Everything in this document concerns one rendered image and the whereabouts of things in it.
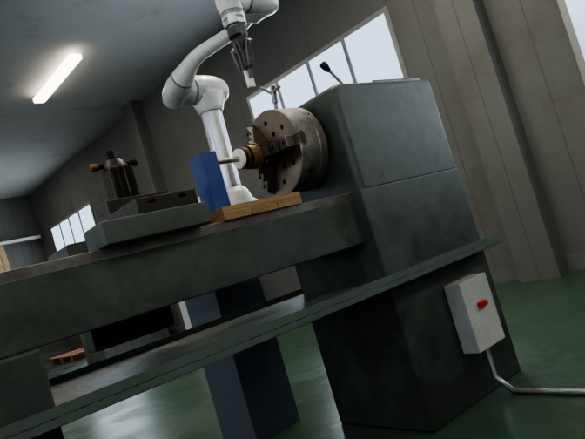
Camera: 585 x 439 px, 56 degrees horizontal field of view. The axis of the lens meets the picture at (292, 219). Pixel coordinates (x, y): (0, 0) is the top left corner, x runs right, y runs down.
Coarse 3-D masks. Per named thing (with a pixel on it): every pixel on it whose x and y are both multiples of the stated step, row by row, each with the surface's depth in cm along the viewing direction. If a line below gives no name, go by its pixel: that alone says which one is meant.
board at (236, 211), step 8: (296, 192) 177; (256, 200) 167; (264, 200) 168; (272, 200) 170; (280, 200) 172; (288, 200) 174; (296, 200) 176; (224, 208) 159; (232, 208) 161; (240, 208) 162; (248, 208) 164; (256, 208) 166; (264, 208) 168; (272, 208) 170; (216, 216) 162; (224, 216) 159; (232, 216) 160; (240, 216) 162; (208, 224) 166
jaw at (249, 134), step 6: (252, 126) 204; (246, 132) 201; (252, 132) 199; (258, 132) 201; (246, 138) 202; (252, 138) 197; (258, 138) 198; (264, 138) 199; (246, 144) 199; (258, 144) 195; (264, 144) 197
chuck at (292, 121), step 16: (272, 112) 194; (288, 112) 192; (272, 128) 195; (288, 128) 189; (304, 128) 189; (272, 160) 203; (288, 160) 192; (304, 160) 187; (320, 160) 192; (256, 176) 208; (288, 176) 194; (304, 176) 191; (288, 192) 196
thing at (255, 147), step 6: (252, 144) 192; (246, 150) 187; (252, 150) 188; (258, 150) 189; (246, 156) 186; (252, 156) 188; (258, 156) 188; (246, 162) 187; (252, 162) 188; (258, 162) 189; (264, 162) 193; (246, 168) 189; (252, 168) 190; (258, 168) 192
